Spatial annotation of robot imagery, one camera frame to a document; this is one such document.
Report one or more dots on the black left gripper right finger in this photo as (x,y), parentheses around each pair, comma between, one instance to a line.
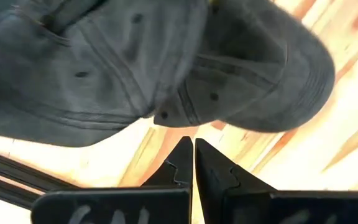
(275,208)

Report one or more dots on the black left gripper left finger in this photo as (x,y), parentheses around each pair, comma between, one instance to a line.
(120,207)

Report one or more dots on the grey cotton baseball cap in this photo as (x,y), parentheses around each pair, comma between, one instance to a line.
(104,62)

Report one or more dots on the black aluminium rig frame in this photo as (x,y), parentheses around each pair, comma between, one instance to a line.
(11,174)

